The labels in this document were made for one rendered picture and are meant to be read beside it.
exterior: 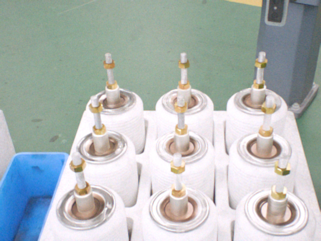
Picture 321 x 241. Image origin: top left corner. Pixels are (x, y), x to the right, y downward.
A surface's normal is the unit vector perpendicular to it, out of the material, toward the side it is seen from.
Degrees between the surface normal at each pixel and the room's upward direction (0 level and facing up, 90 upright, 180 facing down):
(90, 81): 0
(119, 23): 0
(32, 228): 0
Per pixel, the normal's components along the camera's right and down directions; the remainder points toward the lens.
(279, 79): -0.55, 0.53
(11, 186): 0.99, -0.03
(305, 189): -0.05, -0.79
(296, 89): 0.20, 0.58
